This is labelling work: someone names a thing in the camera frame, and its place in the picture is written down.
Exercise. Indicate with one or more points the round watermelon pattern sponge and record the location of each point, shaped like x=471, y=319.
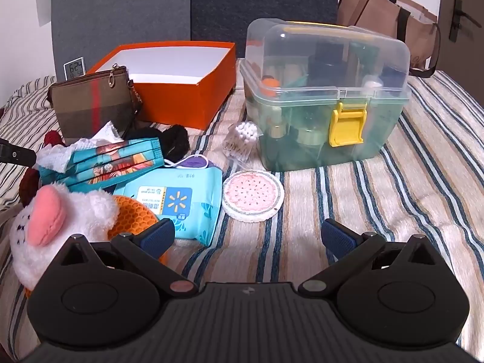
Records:
x=252, y=196

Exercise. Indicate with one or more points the dark blue headboard panel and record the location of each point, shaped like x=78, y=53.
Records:
x=264, y=3

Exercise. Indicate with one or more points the orange cardboard box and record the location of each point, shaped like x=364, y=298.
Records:
x=179, y=82

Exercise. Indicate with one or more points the brown plaid zip pouch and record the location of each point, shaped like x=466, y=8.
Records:
x=84, y=105

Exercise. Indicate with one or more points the dark red plush toy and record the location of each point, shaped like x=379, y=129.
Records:
x=30, y=181

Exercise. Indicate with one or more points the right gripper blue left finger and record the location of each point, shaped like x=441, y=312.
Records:
x=142, y=252

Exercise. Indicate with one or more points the blue wet wipes pack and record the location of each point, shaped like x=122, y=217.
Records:
x=191, y=198

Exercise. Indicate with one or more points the white crumpled tissue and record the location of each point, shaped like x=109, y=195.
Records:
x=56, y=157

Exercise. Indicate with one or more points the clear plastic storage box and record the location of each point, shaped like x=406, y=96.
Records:
x=321, y=94

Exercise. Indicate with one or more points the orange silicone honeycomb mat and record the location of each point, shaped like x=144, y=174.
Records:
x=134, y=217

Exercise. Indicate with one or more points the light grey headboard panel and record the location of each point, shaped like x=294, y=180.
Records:
x=90, y=29

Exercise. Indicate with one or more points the teal cartoon tissue packs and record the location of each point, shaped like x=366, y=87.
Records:
x=107, y=165

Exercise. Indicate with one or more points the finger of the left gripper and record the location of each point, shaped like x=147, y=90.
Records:
x=12, y=154

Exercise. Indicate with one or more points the white digital clock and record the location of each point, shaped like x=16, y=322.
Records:
x=74, y=69

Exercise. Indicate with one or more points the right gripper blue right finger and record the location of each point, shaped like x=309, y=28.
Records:
x=352, y=251

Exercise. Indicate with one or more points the brown paper shopping bag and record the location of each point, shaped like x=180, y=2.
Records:
x=404, y=20

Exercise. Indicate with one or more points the black fuzzy scrunchie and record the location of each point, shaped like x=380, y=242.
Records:
x=174, y=141

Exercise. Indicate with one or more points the white plush pig toy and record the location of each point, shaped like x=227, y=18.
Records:
x=39, y=231

